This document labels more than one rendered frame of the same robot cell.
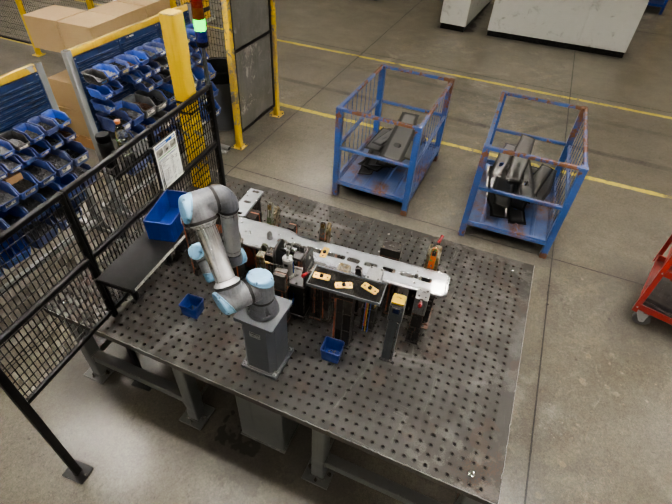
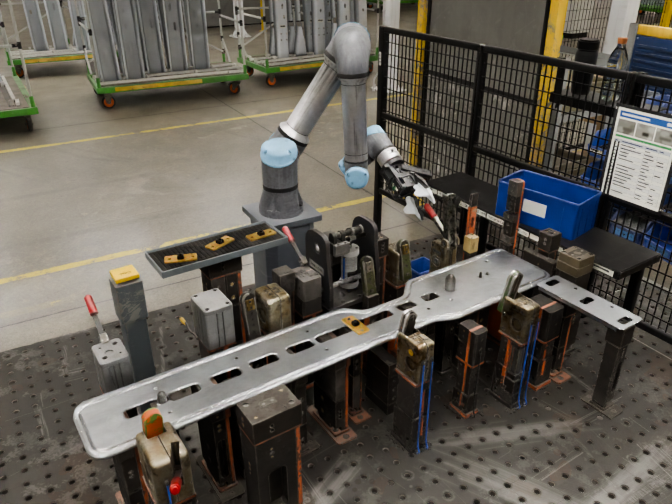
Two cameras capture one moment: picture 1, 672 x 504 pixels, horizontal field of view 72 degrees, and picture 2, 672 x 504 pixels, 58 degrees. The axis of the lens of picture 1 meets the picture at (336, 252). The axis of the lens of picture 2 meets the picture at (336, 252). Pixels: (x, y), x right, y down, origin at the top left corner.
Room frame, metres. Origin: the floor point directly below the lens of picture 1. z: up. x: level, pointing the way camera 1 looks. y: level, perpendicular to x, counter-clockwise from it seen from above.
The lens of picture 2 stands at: (2.74, -1.01, 1.93)
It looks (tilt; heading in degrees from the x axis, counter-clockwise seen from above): 28 degrees down; 130
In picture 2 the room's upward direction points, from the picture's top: straight up
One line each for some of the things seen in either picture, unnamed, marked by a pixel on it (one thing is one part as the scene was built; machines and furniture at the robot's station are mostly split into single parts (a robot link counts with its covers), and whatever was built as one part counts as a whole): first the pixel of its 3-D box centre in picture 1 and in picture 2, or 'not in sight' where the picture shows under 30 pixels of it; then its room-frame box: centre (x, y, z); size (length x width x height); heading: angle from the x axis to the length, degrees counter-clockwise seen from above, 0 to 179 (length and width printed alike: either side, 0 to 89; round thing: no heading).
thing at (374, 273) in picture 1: (370, 300); (218, 364); (1.66, -0.20, 0.90); 0.13 x 0.10 x 0.41; 163
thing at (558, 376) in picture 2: not in sight; (558, 334); (2.28, 0.60, 0.84); 0.11 x 0.06 x 0.29; 163
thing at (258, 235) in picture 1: (328, 253); (350, 330); (1.91, 0.04, 1.00); 1.38 x 0.22 x 0.02; 73
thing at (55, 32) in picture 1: (119, 71); not in sight; (5.01, 2.52, 0.68); 1.20 x 0.80 x 1.35; 161
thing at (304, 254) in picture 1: (294, 279); (342, 298); (1.74, 0.22, 0.94); 0.18 x 0.13 x 0.49; 73
